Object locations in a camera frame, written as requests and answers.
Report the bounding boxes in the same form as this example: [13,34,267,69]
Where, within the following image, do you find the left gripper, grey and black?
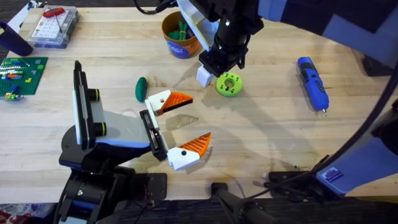
[58,90,213,173]

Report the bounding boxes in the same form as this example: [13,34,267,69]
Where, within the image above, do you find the dark green toy vegetable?
[134,76,149,104]

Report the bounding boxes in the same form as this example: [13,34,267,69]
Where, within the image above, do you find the blue electric screwdriver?
[296,56,330,117]

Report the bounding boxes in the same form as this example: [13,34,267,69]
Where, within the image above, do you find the green disc with holes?
[215,72,244,98]

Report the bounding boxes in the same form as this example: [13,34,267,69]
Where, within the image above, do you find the brown tub with toys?
[161,11,201,60]

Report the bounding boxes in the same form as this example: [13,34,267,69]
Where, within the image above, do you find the right wrist upright flat plate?
[177,0,220,52]

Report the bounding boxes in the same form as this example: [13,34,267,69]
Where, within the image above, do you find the wrist upright flat plate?
[72,60,96,151]
[177,0,220,52]

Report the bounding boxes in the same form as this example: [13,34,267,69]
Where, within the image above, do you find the left wrist upright flat plate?
[72,60,96,151]

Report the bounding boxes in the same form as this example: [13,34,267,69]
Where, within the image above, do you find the black stand pole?
[210,182,278,224]

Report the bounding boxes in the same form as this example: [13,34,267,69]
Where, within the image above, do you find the clear plastic parts box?
[25,4,80,50]

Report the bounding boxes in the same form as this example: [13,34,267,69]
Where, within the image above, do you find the green board with toy blocks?
[0,56,49,101]

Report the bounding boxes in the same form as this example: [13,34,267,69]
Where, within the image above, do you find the dark blue cylinder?
[0,21,34,57]

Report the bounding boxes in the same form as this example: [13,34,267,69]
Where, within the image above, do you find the short black cable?
[133,0,178,16]

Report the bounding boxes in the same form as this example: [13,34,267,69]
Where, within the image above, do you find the red-handled small screwdriver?
[42,7,67,34]

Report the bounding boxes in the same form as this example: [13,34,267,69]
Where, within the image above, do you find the long black cable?
[245,67,398,200]

